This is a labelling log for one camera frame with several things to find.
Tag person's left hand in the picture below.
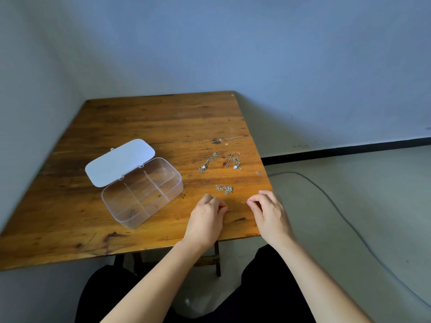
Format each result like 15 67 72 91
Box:
181 194 229 253

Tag person's left forearm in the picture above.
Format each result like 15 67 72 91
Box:
101 238 216 323

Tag grey power cable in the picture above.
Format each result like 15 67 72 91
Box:
268 171 431 310

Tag person's right forearm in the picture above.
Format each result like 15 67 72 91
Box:
273 233 371 323

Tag wooden folding table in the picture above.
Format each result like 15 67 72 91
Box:
0 90 273 278

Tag person's black trousers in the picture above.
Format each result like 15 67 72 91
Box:
75 244 317 323

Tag clear plastic box white lid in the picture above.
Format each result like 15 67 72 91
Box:
84 139 184 229

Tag person's right hand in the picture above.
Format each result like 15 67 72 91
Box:
246 190 297 249

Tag silver necklace with flower pendant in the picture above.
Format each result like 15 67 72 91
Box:
198 152 220 175

